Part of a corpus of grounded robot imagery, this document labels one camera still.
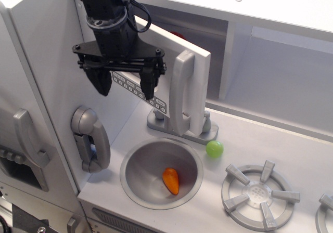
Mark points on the grey ice dispenser panel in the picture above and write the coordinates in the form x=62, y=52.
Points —
x=17, y=166

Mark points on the green toy ball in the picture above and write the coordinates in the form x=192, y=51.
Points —
x=214, y=149

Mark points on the grey toy stove burner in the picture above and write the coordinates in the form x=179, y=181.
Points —
x=257, y=197

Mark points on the grey toy faucet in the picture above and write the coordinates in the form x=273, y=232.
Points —
x=157, y=121

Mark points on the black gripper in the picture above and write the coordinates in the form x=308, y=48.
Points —
x=117, y=47

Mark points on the grey fridge door handle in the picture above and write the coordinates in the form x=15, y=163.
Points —
x=23, y=124

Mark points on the orange toy carrot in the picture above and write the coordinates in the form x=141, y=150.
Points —
x=171, y=180

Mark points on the grey toy telephone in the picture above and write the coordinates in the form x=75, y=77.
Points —
x=91, y=140

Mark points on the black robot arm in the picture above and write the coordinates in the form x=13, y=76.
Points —
x=116, y=9

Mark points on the grey oven door handle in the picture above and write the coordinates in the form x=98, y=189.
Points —
x=72, y=225

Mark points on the salmon sushi toy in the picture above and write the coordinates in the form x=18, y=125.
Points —
x=178, y=34

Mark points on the silver sink bowl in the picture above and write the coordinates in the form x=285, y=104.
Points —
x=142, y=169

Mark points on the white toy microwave door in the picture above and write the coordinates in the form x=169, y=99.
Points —
x=181, y=92

